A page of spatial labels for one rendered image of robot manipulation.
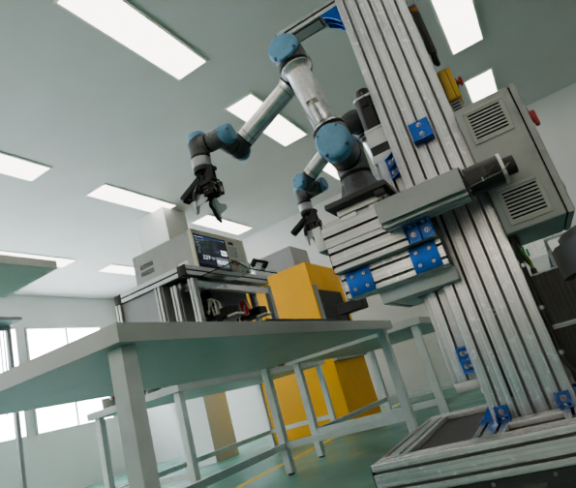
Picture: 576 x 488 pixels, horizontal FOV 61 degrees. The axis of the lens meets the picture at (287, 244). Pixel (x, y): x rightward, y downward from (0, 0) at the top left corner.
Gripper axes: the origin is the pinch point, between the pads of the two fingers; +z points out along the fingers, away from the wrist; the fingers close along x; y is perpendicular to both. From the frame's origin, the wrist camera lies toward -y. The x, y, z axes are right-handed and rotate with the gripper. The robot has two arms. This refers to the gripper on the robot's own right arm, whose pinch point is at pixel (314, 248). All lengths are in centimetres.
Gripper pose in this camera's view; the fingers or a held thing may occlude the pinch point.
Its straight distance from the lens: 254.9
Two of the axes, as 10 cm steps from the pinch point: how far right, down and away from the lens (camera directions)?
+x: 4.6, 1.4, 8.8
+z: 2.7, 9.2, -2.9
